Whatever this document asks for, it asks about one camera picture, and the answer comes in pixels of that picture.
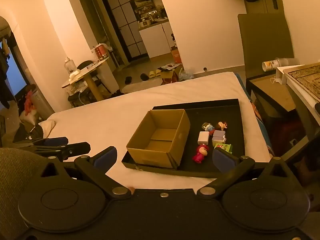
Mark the pink toy figure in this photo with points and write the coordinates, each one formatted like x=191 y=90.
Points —
x=200 y=153

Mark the blue lit window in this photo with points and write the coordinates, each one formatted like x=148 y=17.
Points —
x=15 y=72

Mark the framed patterned board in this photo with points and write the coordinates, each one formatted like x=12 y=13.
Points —
x=307 y=77

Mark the glass jar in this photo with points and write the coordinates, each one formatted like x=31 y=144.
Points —
x=70 y=66

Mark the printed paper cup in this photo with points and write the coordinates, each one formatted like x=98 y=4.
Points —
x=270 y=65

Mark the black slipper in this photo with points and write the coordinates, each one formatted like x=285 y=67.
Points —
x=144 y=76
x=128 y=80

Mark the cluttered kitchen shelf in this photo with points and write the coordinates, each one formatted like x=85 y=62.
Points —
x=150 y=12

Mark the stack of clear plastic cups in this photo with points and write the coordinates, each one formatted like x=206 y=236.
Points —
x=287 y=62

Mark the black tray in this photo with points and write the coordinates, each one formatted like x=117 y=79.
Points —
x=215 y=115

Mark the clear plastic bag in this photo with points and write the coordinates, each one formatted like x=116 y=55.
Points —
x=186 y=75

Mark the pale floor rug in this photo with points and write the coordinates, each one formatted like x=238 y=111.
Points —
x=140 y=86

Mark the red plush toy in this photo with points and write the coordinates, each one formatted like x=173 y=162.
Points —
x=30 y=102

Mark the green toy box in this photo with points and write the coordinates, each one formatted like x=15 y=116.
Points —
x=226 y=148

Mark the white side table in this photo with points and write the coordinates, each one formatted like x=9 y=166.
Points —
x=300 y=93

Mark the white cube toy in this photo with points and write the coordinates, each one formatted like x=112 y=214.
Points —
x=203 y=137

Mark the white pillow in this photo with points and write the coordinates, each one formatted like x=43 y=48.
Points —
x=46 y=127

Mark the purple and white toy box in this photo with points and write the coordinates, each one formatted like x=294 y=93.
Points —
x=218 y=136

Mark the round table with gold leg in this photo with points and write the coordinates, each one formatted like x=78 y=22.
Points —
x=87 y=71

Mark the black-framed glass sliding door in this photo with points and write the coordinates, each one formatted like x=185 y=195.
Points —
x=130 y=17

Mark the floor cardboard box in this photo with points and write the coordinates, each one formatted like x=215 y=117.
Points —
x=167 y=76

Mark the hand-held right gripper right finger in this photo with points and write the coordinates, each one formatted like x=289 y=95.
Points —
x=221 y=158

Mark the beige slipper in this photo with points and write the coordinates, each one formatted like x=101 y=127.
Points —
x=151 y=74
x=158 y=72

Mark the black chair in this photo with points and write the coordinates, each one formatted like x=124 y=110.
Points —
x=83 y=65

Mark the red box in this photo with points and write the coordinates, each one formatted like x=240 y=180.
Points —
x=101 y=52

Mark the brown-haired doll figure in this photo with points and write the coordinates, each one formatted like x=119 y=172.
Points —
x=222 y=125

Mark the white cabinet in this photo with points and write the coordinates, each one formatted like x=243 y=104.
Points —
x=155 y=40

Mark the dark hanging coat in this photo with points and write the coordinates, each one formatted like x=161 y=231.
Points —
x=3 y=75

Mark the orange box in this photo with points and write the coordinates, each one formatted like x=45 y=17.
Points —
x=177 y=56

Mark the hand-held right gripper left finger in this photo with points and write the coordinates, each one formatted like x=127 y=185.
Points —
x=106 y=157

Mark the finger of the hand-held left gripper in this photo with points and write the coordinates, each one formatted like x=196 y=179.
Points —
x=75 y=148
x=58 y=140

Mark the blue and white toy figure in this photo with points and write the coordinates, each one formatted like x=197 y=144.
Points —
x=207 y=127

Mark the grey knit cloth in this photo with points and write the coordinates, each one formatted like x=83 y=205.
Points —
x=12 y=170

